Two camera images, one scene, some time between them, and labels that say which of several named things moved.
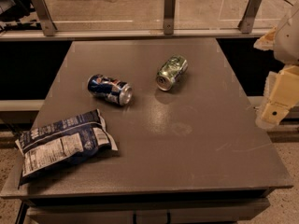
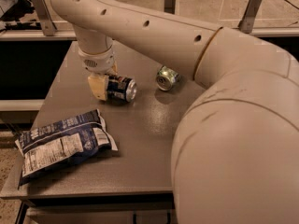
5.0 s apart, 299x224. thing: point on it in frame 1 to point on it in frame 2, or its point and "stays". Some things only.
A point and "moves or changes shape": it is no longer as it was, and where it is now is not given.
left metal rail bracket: (44, 15) stays
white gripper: (289, 41) to (99, 63)
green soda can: (166, 76) stays
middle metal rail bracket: (169, 12) stays
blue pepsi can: (117, 91) moves or changes shape
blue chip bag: (63, 144) stays
